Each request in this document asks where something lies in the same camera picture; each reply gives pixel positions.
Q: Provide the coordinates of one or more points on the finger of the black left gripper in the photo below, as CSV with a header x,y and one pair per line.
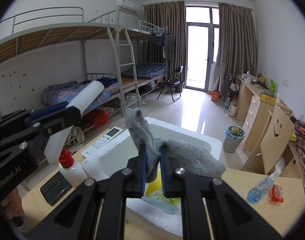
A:
x,y
38,114
60,120

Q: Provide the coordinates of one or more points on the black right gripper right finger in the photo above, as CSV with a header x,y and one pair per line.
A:
x,y
210,208

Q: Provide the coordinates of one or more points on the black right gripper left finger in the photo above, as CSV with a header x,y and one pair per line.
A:
x,y
96,209

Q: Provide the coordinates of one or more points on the grey sock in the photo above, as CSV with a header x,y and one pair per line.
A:
x,y
193,158

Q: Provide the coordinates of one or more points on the yellow foam fruit net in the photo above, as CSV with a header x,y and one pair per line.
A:
x,y
154,191

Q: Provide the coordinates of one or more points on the left hand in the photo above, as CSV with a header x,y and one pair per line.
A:
x,y
12,205

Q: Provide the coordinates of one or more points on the blue plaid quilt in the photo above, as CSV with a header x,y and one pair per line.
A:
x,y
54,94

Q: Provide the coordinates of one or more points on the white styrofoam box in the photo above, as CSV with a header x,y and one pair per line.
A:
x,y
115,155

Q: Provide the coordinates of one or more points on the white lotion bottle red pump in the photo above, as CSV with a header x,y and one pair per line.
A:
x,y
71,169

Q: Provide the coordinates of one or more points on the black smartphone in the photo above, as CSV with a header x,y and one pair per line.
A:
x,y
55,188

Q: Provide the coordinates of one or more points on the blue spray bottle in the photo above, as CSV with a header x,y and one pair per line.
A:
x,y
256,193

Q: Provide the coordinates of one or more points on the white remote control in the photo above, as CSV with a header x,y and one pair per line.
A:
x,y
101,142

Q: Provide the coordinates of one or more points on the red snack packet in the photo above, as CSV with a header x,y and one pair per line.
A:
x,y
276,194

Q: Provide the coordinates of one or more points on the grey trash bin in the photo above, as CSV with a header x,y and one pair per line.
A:
x,y
233,137

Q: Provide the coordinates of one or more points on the wooden smiley chair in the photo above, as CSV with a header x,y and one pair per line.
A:
x,y
272,142

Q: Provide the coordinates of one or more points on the orange bottle on floor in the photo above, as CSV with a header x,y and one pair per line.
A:
x,y
215,96

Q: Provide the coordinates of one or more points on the light wood desk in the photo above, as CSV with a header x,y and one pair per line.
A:
x,y
253,111

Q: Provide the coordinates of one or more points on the black folding chair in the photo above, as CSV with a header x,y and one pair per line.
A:
x,y
172,82

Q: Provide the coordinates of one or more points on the white air conditioner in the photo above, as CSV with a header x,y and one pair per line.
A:
x,y
128,6

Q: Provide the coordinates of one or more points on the left brown curtain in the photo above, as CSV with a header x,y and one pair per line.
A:
x,y
172,47

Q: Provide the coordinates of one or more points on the brown curtain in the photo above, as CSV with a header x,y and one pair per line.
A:
x,y
237,52
172,47

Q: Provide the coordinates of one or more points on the right brown curtain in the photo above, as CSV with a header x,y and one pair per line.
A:
x,y
237,52

